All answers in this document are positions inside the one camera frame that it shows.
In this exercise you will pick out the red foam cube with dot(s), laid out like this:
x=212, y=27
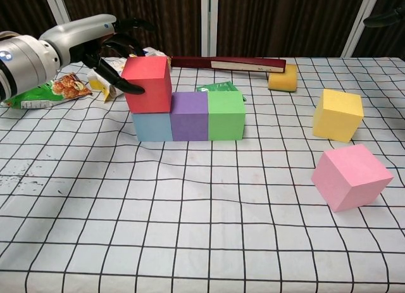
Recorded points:
x=152, y=81

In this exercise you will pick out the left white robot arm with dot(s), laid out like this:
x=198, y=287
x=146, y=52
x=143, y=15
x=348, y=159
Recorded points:
x=22, y=65

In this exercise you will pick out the purple foam cube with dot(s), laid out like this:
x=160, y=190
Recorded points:
x=190, y=119

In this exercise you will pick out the green orange snack bag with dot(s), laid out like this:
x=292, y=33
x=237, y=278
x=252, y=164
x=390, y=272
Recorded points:
x=63, y=90

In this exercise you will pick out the light blue foam cube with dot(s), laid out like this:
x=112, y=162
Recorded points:
x=152, y=127

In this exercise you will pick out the green foam cube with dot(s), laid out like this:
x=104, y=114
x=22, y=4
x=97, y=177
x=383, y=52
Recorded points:
x=226, y=115

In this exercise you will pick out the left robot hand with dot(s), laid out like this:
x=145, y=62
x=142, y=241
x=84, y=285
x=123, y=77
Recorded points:
x=79, y=33

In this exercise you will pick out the yellow foam cube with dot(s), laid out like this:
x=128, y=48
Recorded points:
x=337, y=115

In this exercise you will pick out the yellow sponge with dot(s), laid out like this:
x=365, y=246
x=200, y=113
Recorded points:
x=283, y=79

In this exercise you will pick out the dark red folded fan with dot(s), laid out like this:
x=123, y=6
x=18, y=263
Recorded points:
x=196, y=62

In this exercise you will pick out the pink foam cube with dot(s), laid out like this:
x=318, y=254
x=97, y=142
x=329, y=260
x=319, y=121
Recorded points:
x=348, y=179

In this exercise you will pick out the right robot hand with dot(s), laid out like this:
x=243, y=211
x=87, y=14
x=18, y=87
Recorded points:
x=386, y=18

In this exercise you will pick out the green tea sachet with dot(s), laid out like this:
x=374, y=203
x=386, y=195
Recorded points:
x=218, y=86

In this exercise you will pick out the dark brown partition panel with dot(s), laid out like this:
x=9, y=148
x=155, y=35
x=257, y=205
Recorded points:
x=19, y=8
x=389, y=40
x=174, y=21
x=278, y=21

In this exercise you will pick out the white cracker package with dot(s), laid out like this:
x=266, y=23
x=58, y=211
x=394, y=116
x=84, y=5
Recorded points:
x=152, y=52

